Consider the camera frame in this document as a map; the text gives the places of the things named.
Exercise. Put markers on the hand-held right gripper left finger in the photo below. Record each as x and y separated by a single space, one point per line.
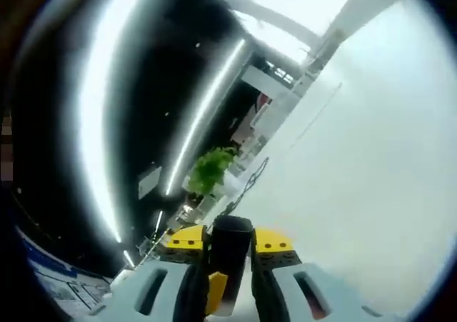
143 293

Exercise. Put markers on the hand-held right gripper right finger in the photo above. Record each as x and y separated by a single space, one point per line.
328 297

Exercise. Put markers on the ceiling air vent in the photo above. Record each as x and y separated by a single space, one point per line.
150 182

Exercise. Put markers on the short ceiling light strip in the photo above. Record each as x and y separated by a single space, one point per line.
159 220
129 258

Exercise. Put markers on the small dark cosmetic bottle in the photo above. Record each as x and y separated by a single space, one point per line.
238 286

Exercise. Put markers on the long ceiling light strip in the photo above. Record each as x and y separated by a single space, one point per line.
169 184
91 129

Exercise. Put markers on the green potted plant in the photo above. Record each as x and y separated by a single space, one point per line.
210 172

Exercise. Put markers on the blue and white wall poster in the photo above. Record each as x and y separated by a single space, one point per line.
60 286

